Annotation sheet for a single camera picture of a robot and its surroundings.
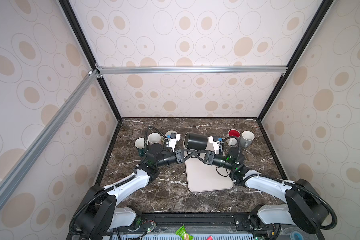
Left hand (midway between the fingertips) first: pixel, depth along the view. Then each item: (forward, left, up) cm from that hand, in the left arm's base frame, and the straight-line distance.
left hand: (197, 155), depth 68 cm
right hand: (+1, +1, -3) cm, 4 cm away
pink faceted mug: (+22, +25, -17) cm, 37 cm away
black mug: (+7, 0, +1) cm, 7 cm away
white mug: (+29, -27, -21) cm, 45 cm away
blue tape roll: (-29, -47, -25) cm, 60 cm away
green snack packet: (-29, +6, -23) cm, 37 cm away
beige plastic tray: (0, -5, -27) cm, 27 cm away
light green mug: (+27, +16, -19) cm, 37 cm away
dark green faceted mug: (+19, +35, -19) cm, 44 cm away
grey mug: (+22, -34, -18) cm, 44 cm away
